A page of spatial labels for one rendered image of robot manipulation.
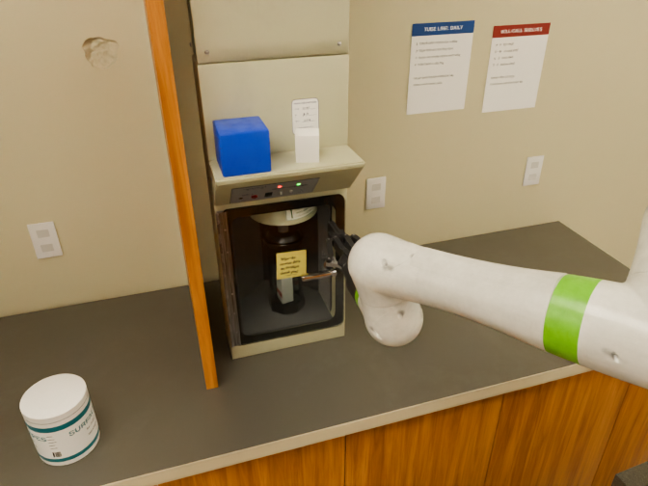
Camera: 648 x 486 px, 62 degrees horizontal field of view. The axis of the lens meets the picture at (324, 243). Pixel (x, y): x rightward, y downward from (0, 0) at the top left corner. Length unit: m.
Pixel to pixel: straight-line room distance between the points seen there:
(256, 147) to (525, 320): 0.61
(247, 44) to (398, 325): 0.63
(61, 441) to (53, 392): 0.10
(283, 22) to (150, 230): 0.85
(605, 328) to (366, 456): 0.90
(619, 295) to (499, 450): 1.07
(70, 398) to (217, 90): 0.71
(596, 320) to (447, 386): 0.75
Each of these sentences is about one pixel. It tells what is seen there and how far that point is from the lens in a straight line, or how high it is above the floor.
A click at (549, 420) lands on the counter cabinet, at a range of 1.78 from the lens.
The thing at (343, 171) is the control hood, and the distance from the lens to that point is 1.17.
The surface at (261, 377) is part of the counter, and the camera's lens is 1.45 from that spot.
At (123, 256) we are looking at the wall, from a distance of 1.79.
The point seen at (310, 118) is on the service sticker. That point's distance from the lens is 1.22.
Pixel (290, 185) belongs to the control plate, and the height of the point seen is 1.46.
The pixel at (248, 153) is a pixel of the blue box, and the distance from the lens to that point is 1.10.
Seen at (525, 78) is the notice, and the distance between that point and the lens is 2.01.
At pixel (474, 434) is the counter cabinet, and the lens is 1.64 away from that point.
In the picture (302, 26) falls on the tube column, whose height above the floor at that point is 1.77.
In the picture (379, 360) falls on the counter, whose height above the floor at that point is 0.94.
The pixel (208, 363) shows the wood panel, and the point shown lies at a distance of 1.38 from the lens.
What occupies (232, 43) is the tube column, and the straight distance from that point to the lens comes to 1.16.
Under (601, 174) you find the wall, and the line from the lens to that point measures 2.41.
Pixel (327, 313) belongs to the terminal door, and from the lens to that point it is 1.47.
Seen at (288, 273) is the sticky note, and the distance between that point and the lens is 1.37.
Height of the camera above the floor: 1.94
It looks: 30 degrees down
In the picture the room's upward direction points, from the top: straight up
